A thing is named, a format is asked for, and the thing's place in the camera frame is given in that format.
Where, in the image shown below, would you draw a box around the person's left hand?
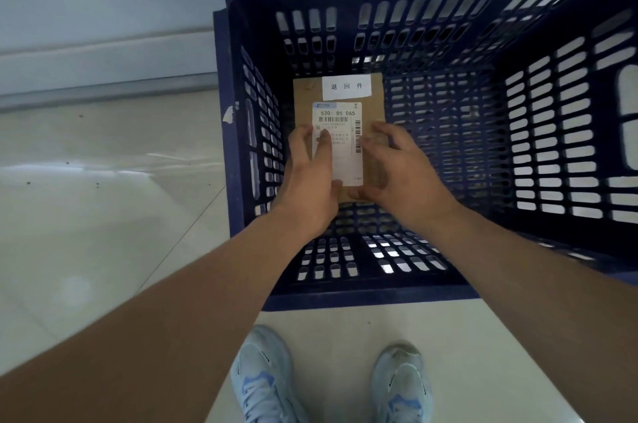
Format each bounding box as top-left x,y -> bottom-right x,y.
271,125 -> 345,240

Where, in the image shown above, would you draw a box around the person's right hand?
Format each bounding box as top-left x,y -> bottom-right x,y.
347,121 -> 457,235

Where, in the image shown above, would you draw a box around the brown cardboard parcel white labels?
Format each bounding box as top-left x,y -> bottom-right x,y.
292,73 -> 390,204

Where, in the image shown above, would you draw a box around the person's right forearm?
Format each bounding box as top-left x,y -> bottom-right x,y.
423,203 -> 638,423

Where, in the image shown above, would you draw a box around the person's left forearm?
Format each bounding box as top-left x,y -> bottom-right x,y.
0,211 -> 326,423

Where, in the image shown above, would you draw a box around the dark blue plastic crate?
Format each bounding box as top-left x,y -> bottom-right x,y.
213,0 -> 638,313

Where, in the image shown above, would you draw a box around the person's right white sneaker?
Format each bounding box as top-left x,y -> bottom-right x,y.
370,342 -> 434,423

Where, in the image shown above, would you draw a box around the person's white sneaker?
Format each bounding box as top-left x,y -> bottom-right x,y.
370,342 -> 434,423
230,325 -> 311,423

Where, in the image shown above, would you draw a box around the person's left white sneaker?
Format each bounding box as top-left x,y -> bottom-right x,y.
230,325 -> 311,423

